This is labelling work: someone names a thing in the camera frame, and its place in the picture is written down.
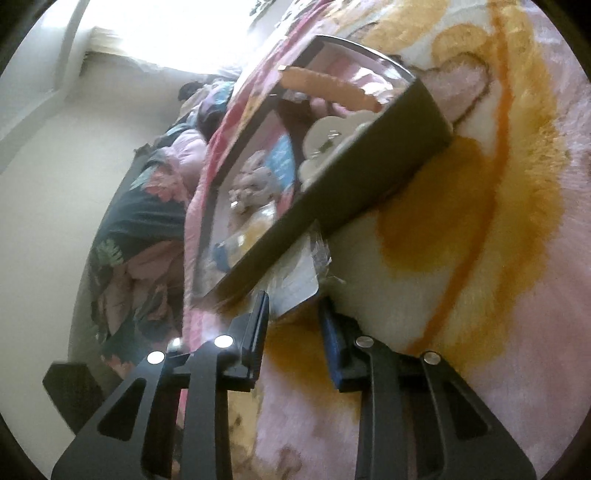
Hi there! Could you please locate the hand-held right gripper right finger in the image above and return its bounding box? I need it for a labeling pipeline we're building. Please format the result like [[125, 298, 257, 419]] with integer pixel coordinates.
[[318, 299, 539, 480]]

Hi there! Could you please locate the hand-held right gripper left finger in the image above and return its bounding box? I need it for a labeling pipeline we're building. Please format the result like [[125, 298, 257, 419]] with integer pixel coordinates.
[[51, 290, 271, 480]]

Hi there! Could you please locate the clear packet with white card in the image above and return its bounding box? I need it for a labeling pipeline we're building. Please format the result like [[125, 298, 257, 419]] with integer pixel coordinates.
[[263, 222, 340, 319]]

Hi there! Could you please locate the sheer bow hair clip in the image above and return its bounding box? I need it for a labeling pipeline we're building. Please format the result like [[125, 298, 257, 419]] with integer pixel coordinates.
[[228, 152, 282, 215]]

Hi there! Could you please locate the black tray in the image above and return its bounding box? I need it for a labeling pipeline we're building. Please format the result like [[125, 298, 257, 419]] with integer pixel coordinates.
[[193, 34, 455, 301]]

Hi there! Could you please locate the brown orange hair claw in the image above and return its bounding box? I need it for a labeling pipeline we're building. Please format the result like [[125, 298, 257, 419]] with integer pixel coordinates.
[[279, 65, 384, 114]]

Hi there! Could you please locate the small blue purple box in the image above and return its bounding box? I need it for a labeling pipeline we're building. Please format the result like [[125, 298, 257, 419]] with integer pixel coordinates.
[[212, 240, 241, 273]]

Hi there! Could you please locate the floral duvet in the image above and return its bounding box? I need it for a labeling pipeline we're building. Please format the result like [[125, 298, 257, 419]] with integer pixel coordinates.
[[88, 78, 241, 370]]

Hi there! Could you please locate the blue card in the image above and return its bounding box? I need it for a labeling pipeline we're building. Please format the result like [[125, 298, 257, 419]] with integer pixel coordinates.
[[268, 136, 298, 208]]

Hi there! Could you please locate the dark box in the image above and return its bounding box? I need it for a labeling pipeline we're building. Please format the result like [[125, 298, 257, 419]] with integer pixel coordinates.
[[42, 362, 105, 435]]

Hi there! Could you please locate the pink printed blanket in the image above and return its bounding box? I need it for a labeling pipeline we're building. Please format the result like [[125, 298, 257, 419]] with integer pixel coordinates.
[[182, 0, 591, 480]]

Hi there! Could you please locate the window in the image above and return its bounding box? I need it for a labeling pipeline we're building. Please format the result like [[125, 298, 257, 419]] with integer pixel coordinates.
[[83, 0, 296, 75]]

